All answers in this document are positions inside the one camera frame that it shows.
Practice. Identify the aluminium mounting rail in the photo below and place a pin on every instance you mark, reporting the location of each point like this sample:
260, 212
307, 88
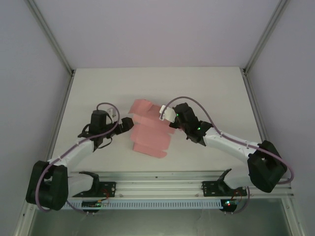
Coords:
157, 184

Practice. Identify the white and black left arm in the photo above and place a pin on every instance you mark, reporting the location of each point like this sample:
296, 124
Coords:
73, 153

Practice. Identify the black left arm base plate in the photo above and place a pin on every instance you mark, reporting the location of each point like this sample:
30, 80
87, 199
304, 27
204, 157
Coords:
108, 186

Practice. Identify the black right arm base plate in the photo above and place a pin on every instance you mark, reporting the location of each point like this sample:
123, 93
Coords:
209, 188

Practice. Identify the aluminium frame post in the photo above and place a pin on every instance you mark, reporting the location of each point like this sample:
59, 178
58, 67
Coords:
265, 37
49, 37

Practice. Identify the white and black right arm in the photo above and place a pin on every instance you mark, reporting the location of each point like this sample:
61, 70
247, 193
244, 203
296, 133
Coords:
229, 142

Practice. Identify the aluminium table side rail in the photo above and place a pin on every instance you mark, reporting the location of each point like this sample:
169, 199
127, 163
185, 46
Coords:
56, 132
258, 123

